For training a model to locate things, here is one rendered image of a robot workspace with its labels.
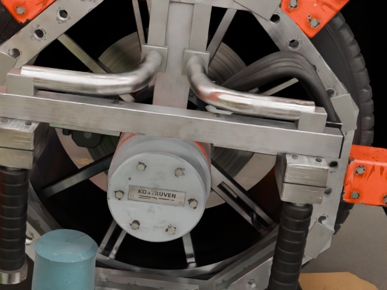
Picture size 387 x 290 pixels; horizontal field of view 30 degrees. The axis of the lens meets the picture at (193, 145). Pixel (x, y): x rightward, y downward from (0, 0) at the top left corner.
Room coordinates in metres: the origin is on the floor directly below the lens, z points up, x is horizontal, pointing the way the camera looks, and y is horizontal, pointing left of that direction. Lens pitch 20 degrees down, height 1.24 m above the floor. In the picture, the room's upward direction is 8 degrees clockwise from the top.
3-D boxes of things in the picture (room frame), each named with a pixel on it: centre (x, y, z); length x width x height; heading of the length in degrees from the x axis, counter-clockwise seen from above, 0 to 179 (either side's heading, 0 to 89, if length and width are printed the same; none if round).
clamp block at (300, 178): (0.82, -0.13, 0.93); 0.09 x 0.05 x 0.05; 1
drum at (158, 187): (0.95, 0.04, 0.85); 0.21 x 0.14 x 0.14; 1
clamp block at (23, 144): (0.81, 0.21, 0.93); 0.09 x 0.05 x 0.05; 1
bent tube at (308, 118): (0.90, -0.06, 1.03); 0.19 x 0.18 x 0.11; 1
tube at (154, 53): (0.90, 0.14, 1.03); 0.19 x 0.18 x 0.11; 1
